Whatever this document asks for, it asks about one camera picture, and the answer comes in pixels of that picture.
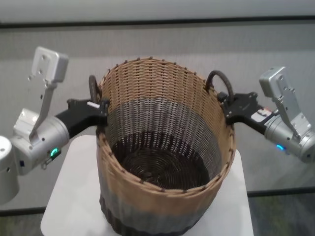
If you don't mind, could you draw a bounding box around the white rounded small table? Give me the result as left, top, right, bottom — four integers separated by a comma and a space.
40, 135, 254, 236

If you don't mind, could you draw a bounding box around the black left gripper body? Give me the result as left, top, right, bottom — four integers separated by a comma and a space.
54, 98, 101, 142

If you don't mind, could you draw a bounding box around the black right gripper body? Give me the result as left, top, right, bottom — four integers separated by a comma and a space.
228, 91, 280, 135

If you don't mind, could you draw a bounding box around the beige grey wicker clothes basket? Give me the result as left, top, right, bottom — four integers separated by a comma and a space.
88, 56, 237, 234

